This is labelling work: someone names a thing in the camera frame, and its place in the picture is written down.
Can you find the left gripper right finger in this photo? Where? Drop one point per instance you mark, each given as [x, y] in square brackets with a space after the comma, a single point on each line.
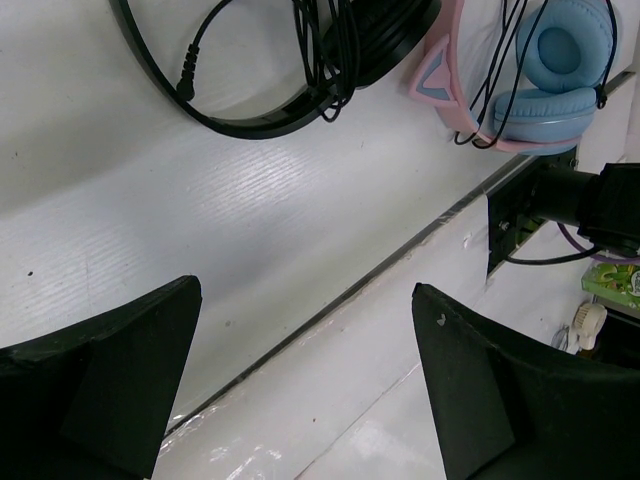
[506, 406]

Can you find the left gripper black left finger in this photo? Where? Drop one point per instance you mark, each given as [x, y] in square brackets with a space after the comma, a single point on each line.
[93, 400]

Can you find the black wired headphones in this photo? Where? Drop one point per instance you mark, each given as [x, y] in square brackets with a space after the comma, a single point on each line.
[345, 46]

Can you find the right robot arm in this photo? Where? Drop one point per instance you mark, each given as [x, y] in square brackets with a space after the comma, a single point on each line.
[603, 207]

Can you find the pink blue cat-ear headphones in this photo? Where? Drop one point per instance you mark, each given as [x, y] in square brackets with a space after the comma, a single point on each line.
[545, 81]

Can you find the small white handheld fan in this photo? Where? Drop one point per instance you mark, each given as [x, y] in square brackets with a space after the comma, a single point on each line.
[587, 324]

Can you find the green printed box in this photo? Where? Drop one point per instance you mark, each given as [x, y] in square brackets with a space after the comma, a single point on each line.
[613, 282]

